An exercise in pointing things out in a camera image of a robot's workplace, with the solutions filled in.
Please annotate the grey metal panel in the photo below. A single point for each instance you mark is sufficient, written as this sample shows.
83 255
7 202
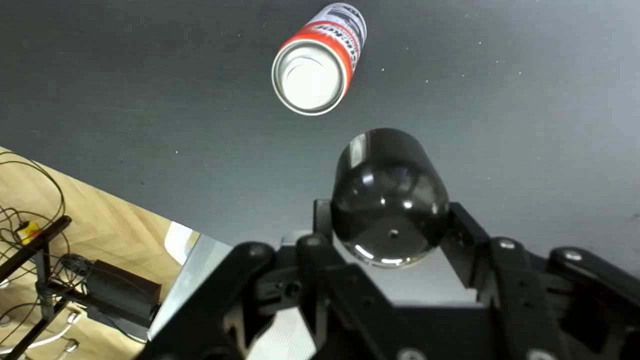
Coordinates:
193 276

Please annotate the black metal stand frame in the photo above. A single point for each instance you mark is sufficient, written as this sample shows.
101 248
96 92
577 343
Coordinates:
42 266

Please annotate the black spray can lid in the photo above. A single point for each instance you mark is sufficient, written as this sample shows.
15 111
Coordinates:
391 201

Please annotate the red white spray can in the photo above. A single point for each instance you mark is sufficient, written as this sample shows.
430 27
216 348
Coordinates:
320 63

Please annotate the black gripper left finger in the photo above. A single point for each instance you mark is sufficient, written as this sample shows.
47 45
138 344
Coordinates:
266 300

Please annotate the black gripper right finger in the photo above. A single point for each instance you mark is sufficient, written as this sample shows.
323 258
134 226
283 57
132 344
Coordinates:
552 307

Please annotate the black power adapter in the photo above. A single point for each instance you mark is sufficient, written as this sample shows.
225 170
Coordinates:
122 293

